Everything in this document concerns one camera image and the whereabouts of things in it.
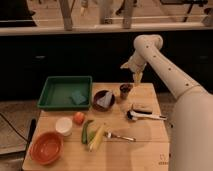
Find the orange bowl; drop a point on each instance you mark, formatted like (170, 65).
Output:
(46, 148)

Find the purple grapes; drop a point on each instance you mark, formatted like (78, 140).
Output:
(125, 87)

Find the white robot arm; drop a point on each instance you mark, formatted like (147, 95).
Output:
(191, 143)

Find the yellow corn cob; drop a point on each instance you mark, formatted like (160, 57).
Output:
(94, 144)

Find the green plastic tray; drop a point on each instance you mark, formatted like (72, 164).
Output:
(56, 93)

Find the white plastic cup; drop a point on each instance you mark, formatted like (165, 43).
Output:
(64, 126)

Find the orange tomato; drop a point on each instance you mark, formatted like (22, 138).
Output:
(78, 118)

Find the green pepper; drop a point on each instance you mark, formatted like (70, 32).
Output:
(87, 137)

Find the blue sponge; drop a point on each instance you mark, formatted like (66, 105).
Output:
(77, 97)

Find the metal fork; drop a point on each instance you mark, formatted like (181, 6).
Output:
(110, 135)

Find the metal cup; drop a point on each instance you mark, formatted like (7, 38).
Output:
(124, 95)

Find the brown bowl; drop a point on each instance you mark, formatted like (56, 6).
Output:
(97, 96)

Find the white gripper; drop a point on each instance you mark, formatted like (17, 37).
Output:
(137, 65)

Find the grey cloth in bowl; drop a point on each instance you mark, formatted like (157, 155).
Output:
(105, 100)

